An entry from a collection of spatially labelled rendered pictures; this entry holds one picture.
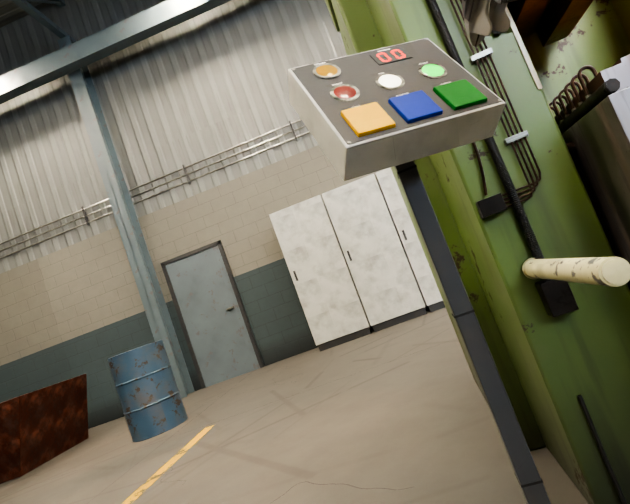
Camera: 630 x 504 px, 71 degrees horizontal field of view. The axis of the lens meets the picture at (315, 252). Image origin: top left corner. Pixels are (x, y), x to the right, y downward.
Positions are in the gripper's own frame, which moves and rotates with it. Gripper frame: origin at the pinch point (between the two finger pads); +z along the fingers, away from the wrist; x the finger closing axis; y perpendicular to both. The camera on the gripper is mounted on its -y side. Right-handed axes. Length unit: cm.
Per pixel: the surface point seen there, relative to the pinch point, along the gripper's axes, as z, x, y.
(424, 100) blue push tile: 10.3, -8.1, 0.6
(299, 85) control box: 11.4, -27.2, -15.0
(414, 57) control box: 11.1, -0.7, -14.8
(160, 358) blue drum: 396, -126, -183
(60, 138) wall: 448, -211, -688
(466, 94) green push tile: 10.3, 0.3, 2.1
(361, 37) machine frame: 43, 25, -84
